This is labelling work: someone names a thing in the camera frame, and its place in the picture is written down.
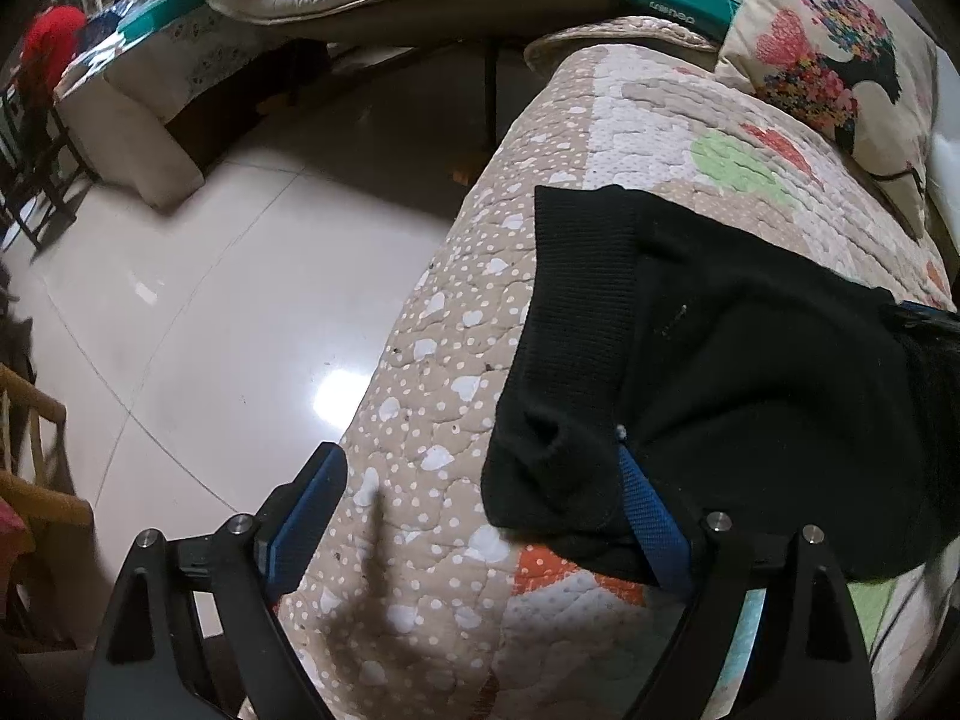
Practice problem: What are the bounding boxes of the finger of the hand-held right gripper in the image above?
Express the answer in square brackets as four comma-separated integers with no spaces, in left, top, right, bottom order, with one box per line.
[881,301,960,338]

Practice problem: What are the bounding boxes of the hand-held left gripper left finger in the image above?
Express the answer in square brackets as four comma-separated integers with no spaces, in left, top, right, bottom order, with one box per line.
[84,442,349,720]

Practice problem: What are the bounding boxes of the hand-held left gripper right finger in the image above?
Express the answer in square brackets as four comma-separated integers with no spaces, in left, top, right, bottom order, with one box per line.
[616,444,877,720]

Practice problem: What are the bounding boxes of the black pants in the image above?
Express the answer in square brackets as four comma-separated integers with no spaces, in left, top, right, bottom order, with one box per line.
[481,184,960,584]

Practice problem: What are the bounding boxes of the quilted patchwork sofa cover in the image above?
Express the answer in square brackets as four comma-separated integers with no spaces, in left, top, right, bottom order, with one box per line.
[238,16,960,720]

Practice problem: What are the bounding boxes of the wooden chair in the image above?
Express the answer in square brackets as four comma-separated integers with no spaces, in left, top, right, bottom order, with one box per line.
[0,364,95,646]

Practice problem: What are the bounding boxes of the floral printed cushion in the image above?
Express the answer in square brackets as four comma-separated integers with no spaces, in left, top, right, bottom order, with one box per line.
[712,0,940,239]

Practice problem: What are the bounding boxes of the dark metal chair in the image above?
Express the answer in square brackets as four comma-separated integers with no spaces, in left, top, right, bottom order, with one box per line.
[0,64,98,252]

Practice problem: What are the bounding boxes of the table with white tablecloth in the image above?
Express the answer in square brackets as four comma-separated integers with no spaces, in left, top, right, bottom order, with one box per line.
[52,0,331,212]

